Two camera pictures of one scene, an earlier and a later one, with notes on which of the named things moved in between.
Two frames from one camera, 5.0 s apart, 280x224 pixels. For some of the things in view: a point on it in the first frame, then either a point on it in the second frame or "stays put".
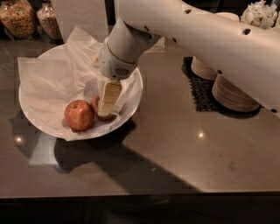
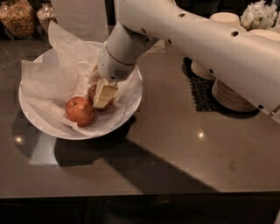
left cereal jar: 18,18 stays put
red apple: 94,103 -> 91,94
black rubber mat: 201,88 stays put
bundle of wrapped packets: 260,14 stays put
